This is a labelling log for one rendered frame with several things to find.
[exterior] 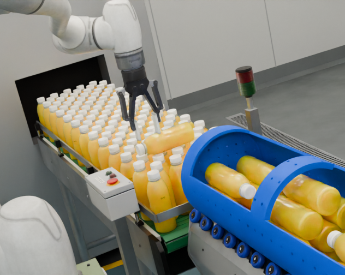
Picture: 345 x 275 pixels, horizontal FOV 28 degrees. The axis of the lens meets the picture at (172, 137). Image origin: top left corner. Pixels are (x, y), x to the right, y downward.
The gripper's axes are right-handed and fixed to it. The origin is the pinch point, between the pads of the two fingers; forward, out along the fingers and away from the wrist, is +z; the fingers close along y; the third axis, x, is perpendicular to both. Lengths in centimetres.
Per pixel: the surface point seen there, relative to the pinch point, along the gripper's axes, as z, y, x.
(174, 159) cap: 12.7, 6.2, -1.9
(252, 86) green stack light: 4, 49, 17
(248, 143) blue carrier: 7.5, 22.6, -23.8
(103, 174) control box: 12.8, -16.0, 7.0
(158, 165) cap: 12.8, 0.1, -2.1
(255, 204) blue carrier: 6, 1, -65
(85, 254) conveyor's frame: 96, -7, 125
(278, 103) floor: 124, 236, 321
